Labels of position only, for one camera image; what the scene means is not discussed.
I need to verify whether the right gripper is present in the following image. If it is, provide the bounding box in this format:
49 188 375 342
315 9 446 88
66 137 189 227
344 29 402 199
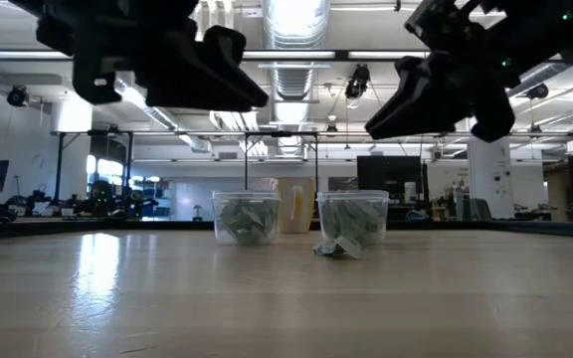
364 0 521 144

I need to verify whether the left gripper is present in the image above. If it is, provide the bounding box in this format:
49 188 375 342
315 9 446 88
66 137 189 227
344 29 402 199
35 14 271 113

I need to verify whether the black monitor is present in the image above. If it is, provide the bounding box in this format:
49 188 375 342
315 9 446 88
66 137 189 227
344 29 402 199
355 154 430 200

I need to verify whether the white building column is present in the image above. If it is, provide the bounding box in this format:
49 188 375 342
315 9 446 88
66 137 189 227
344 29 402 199
467 133 515 220

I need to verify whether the orange mug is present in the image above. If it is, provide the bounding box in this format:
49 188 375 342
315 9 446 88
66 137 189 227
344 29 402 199
276 177 317 235

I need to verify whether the wooden cabinet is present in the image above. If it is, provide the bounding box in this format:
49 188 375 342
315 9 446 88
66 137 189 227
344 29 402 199
544 171 570 220

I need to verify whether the crumpled green white sweetener packet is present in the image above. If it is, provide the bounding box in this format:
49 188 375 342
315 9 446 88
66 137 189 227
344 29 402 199
312 236 362 261

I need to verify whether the black ceiling-mounted device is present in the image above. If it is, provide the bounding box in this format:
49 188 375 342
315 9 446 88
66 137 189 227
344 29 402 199
5 84 31 108

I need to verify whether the black overhead camera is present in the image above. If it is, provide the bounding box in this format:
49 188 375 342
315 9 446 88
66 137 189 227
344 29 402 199
343 63 372 100

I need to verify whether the silver ventilation duct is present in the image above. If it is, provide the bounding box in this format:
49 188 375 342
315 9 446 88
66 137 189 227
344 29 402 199
264 0 331 156

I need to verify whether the tall black rig frame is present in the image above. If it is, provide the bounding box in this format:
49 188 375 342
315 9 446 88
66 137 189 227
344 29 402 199
50 129 134 216

